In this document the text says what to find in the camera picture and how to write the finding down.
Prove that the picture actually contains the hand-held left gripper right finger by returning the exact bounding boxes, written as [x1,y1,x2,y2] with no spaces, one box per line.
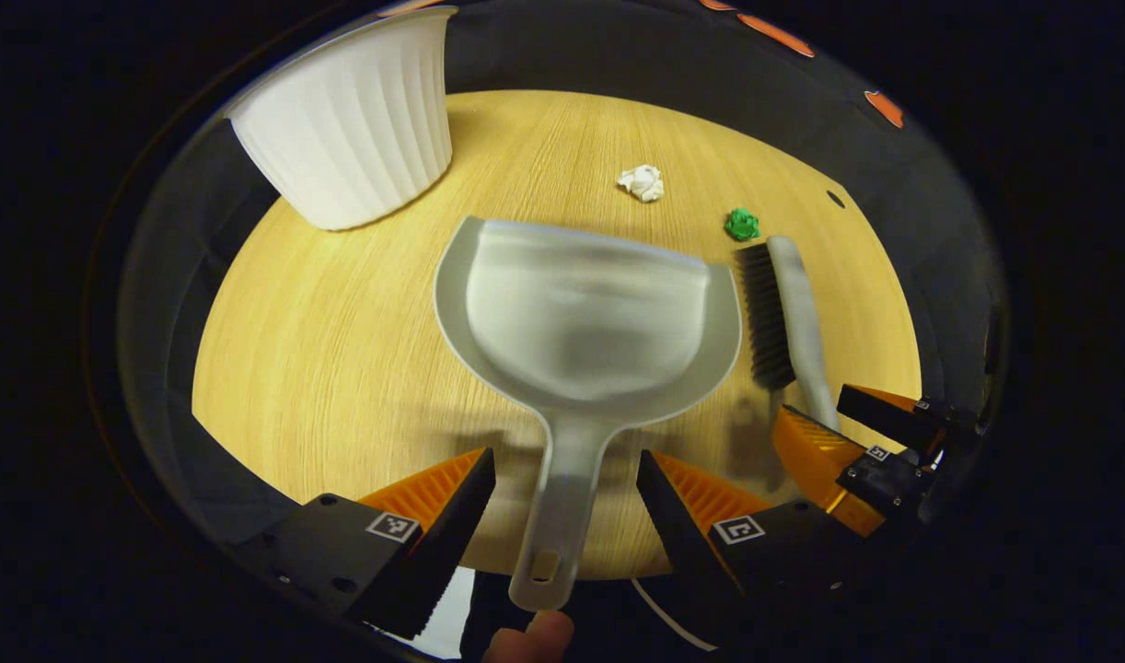
[636,448,863,604]

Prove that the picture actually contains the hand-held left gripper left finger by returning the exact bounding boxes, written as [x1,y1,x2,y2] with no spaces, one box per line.
[238,448,497,642]

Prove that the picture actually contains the small white broom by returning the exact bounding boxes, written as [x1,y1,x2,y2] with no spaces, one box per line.
[735,235,841,434]

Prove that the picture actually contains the grey dustpan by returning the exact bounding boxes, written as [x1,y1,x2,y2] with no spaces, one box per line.
[433,215,744,614]

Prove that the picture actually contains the white paper ball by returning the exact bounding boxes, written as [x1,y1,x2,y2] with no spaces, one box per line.
[616,164,666,204]

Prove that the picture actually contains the white garbage bin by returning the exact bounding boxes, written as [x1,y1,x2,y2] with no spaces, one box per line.
[226,6,459,232]

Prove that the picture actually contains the wooden desktop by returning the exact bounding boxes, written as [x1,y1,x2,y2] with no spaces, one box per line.
[191,89,923,583]

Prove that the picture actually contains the white cable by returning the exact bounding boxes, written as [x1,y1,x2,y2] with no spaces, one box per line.
[631,577,715,653]

